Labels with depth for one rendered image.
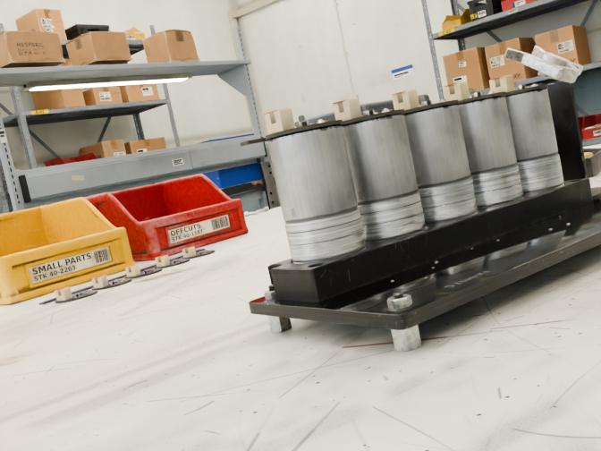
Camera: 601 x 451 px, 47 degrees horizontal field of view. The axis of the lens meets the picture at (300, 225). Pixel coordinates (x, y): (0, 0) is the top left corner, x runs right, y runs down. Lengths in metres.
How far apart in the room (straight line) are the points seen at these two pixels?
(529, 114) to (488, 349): 0.14
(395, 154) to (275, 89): 6.20
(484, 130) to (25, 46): 2.71
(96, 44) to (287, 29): 3.41
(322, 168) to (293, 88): 6.06
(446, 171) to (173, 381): 0.12
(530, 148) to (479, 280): 0.11
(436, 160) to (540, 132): 0.06
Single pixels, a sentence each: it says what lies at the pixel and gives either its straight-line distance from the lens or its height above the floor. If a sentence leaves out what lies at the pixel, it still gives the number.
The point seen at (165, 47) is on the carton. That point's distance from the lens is 3.33.
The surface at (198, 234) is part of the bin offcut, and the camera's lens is 0.57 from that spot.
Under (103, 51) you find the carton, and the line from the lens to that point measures 3.10.
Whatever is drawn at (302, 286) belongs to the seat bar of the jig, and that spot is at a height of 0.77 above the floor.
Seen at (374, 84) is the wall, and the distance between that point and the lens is 5.74.
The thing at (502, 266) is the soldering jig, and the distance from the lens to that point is 0.21.
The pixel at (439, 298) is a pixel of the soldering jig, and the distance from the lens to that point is 0.18.
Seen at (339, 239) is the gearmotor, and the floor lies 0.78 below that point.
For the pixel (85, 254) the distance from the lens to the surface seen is 0.50.
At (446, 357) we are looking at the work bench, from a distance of 0.17.
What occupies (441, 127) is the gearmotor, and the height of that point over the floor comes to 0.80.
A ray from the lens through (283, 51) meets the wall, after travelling 6.34.
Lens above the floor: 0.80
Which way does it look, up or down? 5 degrees down
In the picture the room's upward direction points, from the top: 12 degrees counter-clockwise
